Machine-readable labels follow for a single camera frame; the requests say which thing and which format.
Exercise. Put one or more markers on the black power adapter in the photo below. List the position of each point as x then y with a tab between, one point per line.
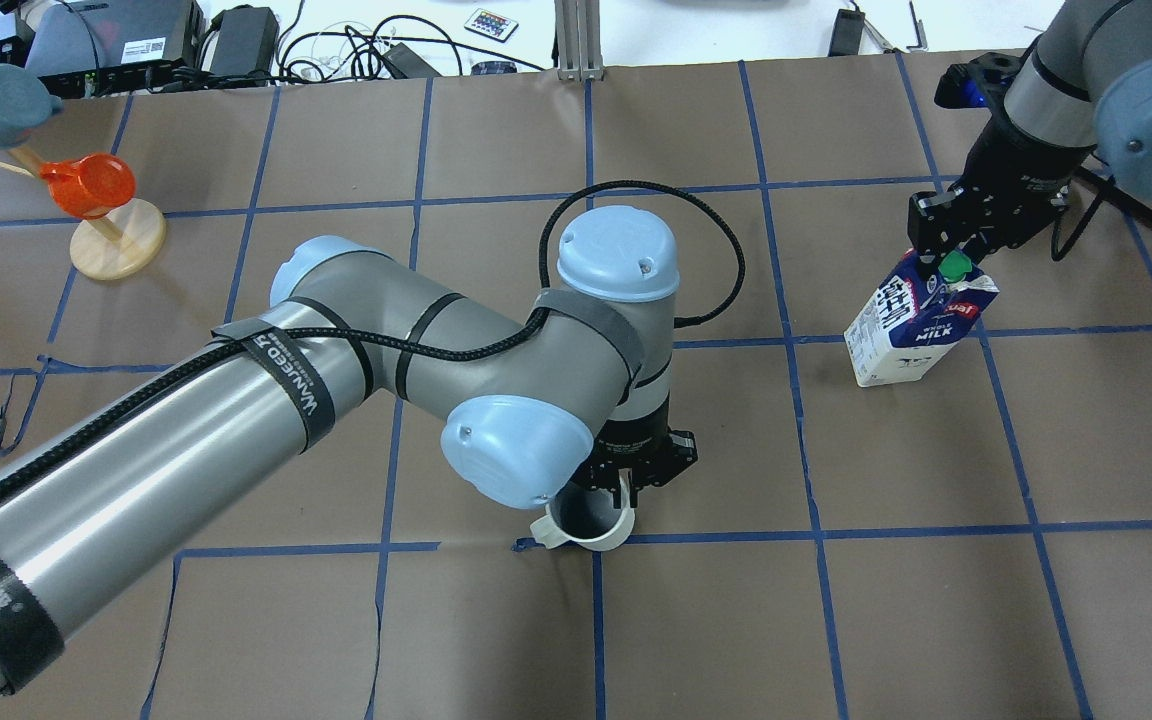
242	48

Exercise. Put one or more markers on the blue white milk carton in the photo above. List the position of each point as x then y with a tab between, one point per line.
909	323

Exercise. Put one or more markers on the black electronics box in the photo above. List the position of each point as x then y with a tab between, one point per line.
97	48

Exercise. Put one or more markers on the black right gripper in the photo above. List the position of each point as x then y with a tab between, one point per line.
1008	178

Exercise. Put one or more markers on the remote control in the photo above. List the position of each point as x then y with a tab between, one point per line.
495	26

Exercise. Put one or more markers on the orange cup on stand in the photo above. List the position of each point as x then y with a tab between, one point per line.
89	187

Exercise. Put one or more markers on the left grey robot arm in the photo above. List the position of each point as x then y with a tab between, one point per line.
86	515

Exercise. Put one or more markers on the white ribbed cup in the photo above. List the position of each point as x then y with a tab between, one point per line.
586	517

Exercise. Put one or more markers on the aluminium frame post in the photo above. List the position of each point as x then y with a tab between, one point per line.
578	51

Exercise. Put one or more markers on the blue cup on stand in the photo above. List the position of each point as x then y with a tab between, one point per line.
25	106

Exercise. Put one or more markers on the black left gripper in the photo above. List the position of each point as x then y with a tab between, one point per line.
643	443

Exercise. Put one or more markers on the wooden cup stand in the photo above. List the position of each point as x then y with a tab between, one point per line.
112	247

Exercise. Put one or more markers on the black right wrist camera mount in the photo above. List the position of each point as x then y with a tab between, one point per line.
977	83

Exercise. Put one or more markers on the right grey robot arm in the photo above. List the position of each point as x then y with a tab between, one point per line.
1082	87

